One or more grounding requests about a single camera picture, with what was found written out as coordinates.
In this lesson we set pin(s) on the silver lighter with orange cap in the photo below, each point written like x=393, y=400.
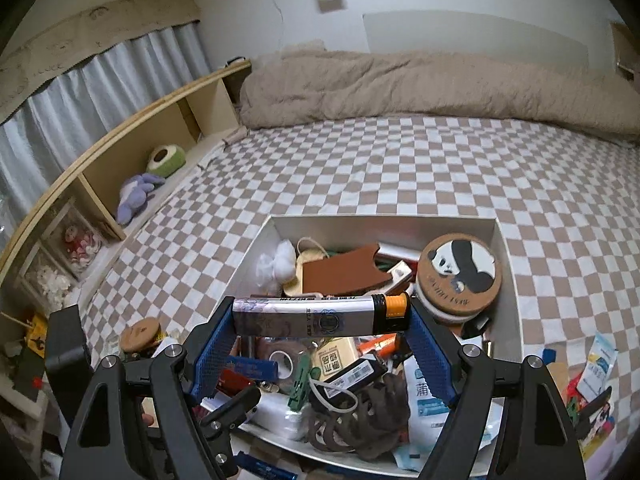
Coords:
x=310, y=317

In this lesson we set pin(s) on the beige printed curtain valance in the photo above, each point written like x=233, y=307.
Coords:
x=100, y=30

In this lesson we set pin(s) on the beige quilt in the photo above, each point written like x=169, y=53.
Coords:
x=425, y=85

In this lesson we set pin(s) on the red doll in clear box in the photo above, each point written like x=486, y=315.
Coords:
x=80, y=245

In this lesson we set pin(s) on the blue flat lighter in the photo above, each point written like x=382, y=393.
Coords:
x=252, y=369

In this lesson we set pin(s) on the black barcode packet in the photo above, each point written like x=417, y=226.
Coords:
x=355, y=372

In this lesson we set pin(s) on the brown leather pouch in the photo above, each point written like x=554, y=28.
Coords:
x=340, y=275

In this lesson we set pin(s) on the red lighter with white print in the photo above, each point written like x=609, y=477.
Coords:
x=237, y=382

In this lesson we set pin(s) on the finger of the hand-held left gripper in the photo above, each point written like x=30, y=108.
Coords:
x=235, y=410

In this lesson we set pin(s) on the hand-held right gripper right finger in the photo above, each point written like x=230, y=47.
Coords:
x=430, y=355

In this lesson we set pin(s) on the white cardboard box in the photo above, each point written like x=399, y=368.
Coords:
x=350, y=230

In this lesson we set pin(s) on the green avocado plush toy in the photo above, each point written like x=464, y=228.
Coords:
x=167, y=160

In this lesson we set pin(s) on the round panda wooden coaster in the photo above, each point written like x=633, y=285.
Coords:
x=460, y=270

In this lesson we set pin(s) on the tape roll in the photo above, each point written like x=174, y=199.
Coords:
x=287, y=355

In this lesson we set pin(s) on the checkered bed sheet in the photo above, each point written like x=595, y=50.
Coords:
x=375, y=170

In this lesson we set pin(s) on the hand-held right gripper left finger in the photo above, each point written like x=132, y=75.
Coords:
x=214, y=355

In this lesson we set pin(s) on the black flat device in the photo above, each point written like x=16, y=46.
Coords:
x=235, y=62

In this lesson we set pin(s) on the wooden bedside shelf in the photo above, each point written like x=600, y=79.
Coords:
x=150, y=125

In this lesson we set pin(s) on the purple plush toy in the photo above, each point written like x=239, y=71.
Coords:
x=135, y=197

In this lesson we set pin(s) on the green clothespin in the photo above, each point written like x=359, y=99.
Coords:
x=302, y=385

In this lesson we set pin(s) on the pile of assorted lighters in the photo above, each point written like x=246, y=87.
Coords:
x=585, y=400

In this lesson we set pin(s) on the white plush in clear box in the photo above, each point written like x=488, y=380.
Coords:
x=50, y=280

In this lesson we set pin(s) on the wooden clothes shelf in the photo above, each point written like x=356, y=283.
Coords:
x=627, y=50

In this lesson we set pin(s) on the white fluffy pompom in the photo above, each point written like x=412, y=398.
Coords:
x=285, y=260

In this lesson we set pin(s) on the brown hair claw clip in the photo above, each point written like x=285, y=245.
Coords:
x=370, y=410

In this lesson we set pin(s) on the grey curtain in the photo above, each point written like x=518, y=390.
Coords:
x=100, y=90

